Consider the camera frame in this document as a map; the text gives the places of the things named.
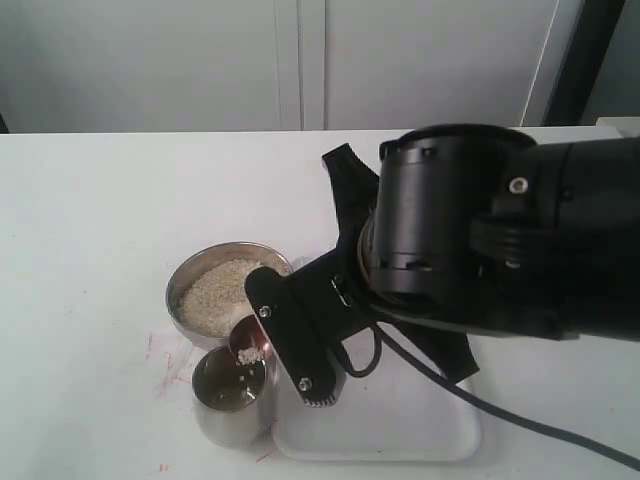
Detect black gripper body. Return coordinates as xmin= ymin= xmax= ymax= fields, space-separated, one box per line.
xmin=289 ymin=220 xmax=373 ymax=340

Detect brown wooden spoon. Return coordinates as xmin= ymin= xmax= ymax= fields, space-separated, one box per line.
xmin=229 ymin=316 xmax=276 ymax=369

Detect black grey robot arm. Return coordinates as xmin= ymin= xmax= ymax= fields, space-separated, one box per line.
xmin=286 ymin=124 xmax=639 ymax=383

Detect white rice grains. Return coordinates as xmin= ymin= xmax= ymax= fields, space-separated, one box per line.
xmin=178 ymin=259 xmax=262 ymax=345

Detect steel bowl of rice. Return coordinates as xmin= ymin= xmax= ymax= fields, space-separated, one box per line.
xmin=166 ymin=242 xmax=293 ymax=350

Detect white plastic tray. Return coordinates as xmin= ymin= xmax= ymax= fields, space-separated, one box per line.
xmin=272 ymin=348 xmax=481 ymax=462

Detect small steel cup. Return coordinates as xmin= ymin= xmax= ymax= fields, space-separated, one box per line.
xmin=191 ymin=346 xmax=275 ymax=449

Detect white cabinet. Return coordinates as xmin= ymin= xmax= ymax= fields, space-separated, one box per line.
xmin=1 ymin=1 xmax=584 ymax=133

